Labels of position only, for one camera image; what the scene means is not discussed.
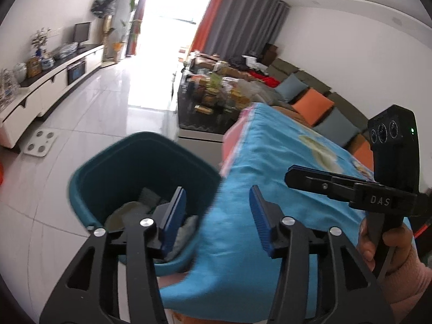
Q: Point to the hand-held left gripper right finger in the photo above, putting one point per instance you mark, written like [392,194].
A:
[258,216]

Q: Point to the blue-grey cushion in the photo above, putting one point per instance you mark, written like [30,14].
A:
[292,86]
[337,128]

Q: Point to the brown cardboard boxes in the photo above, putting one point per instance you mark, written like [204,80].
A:
[270,52]

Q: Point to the round ceiling light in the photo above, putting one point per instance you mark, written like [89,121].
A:
[396,20]

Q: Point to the white standing air conditioner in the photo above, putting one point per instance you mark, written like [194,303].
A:
[123,10]

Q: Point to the green brown sectional sofa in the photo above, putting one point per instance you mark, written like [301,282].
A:
[290,69]

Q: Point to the grey flat scrap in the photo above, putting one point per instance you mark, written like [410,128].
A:
[148,195]

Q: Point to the person's right forearm pink sleeve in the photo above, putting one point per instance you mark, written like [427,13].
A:
[411,287]

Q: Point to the red cloth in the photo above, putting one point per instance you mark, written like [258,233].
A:
[270,80]

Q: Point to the teal plastic trash bin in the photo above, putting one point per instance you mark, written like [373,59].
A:
[111,172]

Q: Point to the cluster of food jars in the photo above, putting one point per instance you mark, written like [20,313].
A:
[216,87]

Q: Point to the white television cabinet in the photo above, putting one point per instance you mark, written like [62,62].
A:
[50,84]

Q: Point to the flower vase ornament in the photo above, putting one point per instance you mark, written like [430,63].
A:
[39,42]

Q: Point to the dark glass coffee table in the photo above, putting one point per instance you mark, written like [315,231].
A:
[199,121]

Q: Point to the person's right hand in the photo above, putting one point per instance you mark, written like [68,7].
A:
[400,243]

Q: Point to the black television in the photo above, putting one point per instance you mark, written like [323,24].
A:
[82,33]

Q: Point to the white bathroom scale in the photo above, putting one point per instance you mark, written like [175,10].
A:
[38,143]

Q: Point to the beige round scrap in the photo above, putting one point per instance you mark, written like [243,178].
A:
[123,214]

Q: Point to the covered standing fan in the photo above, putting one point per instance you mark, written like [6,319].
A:
[103,5]

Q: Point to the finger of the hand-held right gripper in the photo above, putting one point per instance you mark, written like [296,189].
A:
[312,170]
[314,184]

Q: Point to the tall potted plant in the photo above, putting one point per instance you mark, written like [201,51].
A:
[126,30]

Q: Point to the dark red curtain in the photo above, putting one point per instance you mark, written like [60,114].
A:
[141,13]

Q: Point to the blue flower-print blanket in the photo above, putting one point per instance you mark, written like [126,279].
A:
[270,148]

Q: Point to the orange and grey curtain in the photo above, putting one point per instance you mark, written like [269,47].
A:
[243,17]

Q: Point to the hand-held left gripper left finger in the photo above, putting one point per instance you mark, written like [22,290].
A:
[177,216]

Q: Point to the orange cushion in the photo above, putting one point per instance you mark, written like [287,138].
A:
[362,153]
[312,106]

